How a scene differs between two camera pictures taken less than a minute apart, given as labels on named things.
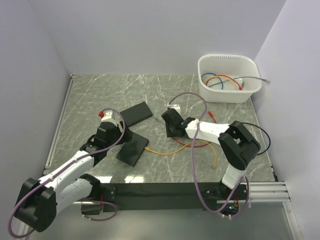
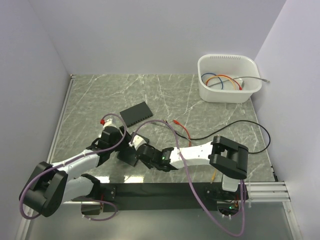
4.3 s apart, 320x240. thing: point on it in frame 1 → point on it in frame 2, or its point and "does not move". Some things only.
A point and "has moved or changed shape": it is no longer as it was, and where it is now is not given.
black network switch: x=132 y=149 does not move
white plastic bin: x=228 y=78 does not move
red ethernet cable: x=211 y=114 has moved or changed shape
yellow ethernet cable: x=165 y=153 has moved or changed shape
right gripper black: x=169 y=133 → x=147 y=165
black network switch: x=137 y=114 does not move
